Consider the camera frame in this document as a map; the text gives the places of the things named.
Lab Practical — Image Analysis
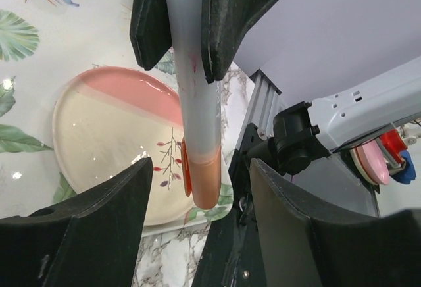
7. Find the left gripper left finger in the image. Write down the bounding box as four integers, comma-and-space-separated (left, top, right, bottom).
1, 158, 153, 286

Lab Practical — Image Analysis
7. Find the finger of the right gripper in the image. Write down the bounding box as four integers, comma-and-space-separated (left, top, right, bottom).
129, 0, 172, 70
201, 0, 279, 84

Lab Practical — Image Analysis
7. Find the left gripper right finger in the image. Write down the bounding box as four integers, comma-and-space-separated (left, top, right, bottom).
250, 159, 420, 286

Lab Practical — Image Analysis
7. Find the orange highlighter clear cap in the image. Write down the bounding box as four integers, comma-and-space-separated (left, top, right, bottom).
166, 0, 222, 209

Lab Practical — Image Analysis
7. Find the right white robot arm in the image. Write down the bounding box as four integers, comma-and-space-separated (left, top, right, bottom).
130, 0, 420, 175

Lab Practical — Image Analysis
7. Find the pink and cream plate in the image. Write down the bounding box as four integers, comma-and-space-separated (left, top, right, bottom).
52, 66, 193, 226

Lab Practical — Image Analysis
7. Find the floral rectangular tray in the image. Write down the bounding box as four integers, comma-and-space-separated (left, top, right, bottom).
0, 0, 251, 238

